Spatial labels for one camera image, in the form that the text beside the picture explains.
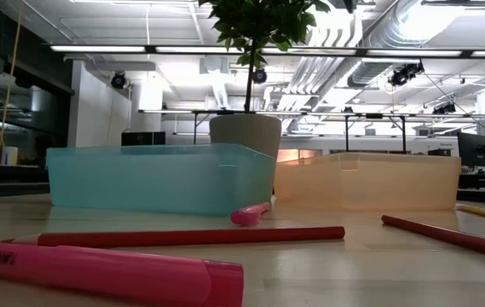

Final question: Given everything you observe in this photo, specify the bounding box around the black box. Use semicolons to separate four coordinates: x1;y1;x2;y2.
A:
121;130;167;147

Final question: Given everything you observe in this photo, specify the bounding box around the green translucent plastic bin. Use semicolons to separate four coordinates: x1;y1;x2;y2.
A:
45;142;277;217

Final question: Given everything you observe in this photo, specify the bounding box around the red pencil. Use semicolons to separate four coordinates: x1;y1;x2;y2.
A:
1;225;346;249
380;214;485;263

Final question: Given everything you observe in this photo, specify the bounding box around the silver ventilation duct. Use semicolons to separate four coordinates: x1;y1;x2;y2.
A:
346;0;446;89

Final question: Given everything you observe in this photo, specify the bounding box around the black computer monitor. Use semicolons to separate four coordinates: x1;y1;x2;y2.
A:
457;131;485;168

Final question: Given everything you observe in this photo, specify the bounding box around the pink highlighter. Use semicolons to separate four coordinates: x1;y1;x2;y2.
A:
229;200;273;227
0;239;245;307

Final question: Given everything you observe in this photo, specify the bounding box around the potted green plant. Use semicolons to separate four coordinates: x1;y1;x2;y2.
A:
197;0;332;161

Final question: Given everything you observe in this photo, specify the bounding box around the black background rig frame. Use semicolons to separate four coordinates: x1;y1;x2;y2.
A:
137;108;485;154

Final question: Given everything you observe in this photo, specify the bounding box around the orange translucent plastic bin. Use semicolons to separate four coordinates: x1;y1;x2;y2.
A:
273;152;463;212

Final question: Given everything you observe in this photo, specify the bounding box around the white bucket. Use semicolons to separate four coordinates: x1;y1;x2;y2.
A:
1;146;20;166

